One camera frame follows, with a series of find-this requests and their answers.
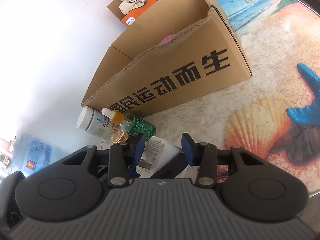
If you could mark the orange Philips cardboard box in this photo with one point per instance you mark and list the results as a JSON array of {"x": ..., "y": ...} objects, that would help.
[{"x": 140, "y": 2}]

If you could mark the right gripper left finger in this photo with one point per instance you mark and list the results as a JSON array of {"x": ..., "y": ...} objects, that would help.
[{"x": 121, "y": 156}]

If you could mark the white pill bottle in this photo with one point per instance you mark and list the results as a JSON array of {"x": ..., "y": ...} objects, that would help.
[{"x": 94, "y": 123}]

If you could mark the white USB charger plug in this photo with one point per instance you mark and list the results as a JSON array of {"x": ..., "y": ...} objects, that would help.
[{"x": 157, "y": 153}]

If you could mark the pink plastic lid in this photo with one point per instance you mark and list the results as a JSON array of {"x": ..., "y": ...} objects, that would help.
[{"x": 167, "y": 39}]

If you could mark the green dropper bottle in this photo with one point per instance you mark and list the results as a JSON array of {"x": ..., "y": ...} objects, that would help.
[{"x": 130, "y": 124}]

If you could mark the blue printed bag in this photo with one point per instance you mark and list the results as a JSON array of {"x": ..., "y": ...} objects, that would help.
[{"x": 32, "y": 154}]

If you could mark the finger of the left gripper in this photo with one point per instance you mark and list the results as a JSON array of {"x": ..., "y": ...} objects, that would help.
[{"x": 132, "y": 173}]

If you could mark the large brown cardboard box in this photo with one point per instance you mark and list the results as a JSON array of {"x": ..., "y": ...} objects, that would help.
[{"x": 138, "y": 76}]

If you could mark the gold lid brown jar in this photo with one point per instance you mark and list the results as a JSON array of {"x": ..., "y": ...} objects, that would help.
[{"x": 117, "y": 135}]

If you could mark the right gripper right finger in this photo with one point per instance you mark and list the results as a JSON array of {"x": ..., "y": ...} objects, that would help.
[{"x": 203, "y": 155}]

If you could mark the beach print table mat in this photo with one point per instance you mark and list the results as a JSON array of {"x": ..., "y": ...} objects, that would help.
[{"x": 276, "y": 35}]

